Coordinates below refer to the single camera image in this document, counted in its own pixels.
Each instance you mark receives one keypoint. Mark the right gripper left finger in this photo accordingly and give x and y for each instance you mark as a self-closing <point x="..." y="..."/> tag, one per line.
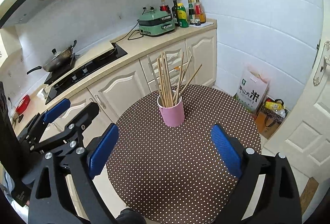
<point x="63" y="190"/>

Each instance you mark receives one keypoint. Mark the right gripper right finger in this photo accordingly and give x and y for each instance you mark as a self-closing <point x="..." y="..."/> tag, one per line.
<point x="279" y="200"/>

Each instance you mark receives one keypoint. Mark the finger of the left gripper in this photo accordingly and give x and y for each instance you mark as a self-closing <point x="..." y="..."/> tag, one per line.
<point x="77" y="123"/>
<point x="42" y="125"/>

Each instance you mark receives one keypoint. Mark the grey chopstick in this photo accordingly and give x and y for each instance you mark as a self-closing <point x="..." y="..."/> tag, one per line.
<point x="184" y="71"/>

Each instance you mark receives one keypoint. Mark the tan chopstick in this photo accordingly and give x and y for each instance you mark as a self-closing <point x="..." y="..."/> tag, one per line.
<point x="160" y="82"/>
<point x="170" y="92"/>
<point x="163" y="81"/>
<point x="166" y="81"/>

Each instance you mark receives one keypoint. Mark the light wooden chopstick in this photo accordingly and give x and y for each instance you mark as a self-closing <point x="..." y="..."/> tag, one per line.
<point x="189" y="82"/>

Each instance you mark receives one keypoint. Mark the cream kitchen cabinets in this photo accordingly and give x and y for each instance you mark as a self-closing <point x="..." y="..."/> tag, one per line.
<point x="121" y="83"/>

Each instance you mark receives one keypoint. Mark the red container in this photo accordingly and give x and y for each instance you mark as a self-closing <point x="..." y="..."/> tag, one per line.
<point x="23" y="104"/>

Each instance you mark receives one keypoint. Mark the white door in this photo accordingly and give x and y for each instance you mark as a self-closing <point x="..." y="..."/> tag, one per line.
<point x="304" y="135"/>

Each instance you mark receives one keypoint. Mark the dark wok pan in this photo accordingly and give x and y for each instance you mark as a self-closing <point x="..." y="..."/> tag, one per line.
<point x="56" y="60"/>

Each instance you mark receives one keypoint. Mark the black gas stove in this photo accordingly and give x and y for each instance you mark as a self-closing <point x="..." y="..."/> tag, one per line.
<point x="84" y="71"/>

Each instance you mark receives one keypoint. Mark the brown polka dot tablecloth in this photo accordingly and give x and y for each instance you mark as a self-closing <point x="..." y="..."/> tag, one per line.
<point x="175" y="174"/>

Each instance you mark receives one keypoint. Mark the pink cylindrical cup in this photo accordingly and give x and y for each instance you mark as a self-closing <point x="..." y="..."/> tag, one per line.
<point x="173" y="116"/>

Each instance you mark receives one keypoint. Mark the white rice bag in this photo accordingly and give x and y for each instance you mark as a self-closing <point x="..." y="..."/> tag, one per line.
<point x="252" y="89"/>

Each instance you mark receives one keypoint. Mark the green electric grill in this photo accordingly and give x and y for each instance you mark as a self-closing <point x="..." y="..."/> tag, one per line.
<point x="155" y="23"/>

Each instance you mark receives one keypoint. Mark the dark red bottle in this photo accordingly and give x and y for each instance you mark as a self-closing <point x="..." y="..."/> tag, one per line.
<point x="164" y="7"/>

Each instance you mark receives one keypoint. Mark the green yellow bottle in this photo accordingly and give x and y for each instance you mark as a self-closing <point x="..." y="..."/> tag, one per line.
<point x="182" y="16"/>

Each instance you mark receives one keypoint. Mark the dark olive bottle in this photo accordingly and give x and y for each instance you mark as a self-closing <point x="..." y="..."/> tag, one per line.
<point x="175" y="13"/>

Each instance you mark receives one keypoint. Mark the red orange bottle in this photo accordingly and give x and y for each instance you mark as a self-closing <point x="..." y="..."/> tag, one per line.
<point x="199" y="13"/>

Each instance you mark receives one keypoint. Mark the soy sauce bottle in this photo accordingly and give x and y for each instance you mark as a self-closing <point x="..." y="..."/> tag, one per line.
<point x="191" y="12"/>

